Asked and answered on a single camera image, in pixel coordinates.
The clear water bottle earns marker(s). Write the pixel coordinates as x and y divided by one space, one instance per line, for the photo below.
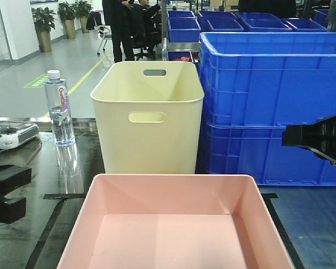
59 109

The potted plant tan pot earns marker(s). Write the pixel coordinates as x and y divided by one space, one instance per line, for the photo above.
44 21

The lower stacked blue crate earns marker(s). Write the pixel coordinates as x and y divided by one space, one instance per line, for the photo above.
258 151

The small blue bin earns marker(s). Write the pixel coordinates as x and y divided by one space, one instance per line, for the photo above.
183 27

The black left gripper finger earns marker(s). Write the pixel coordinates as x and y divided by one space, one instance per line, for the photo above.
12 209
13 177

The large blue plastic crate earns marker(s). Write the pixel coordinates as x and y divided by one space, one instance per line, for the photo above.
267 79

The cream plastic basket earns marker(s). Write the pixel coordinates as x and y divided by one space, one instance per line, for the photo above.
148 116

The white remote controller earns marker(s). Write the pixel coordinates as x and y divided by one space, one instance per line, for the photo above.
14 134

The person in black seated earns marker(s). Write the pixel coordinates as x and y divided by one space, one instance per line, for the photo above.
146 13

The pink plastic bin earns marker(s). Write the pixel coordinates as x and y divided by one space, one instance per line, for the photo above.
174 221

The person in black standing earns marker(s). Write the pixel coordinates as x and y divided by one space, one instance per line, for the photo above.
117 16

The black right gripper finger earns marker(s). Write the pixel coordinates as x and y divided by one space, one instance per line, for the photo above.
318 137

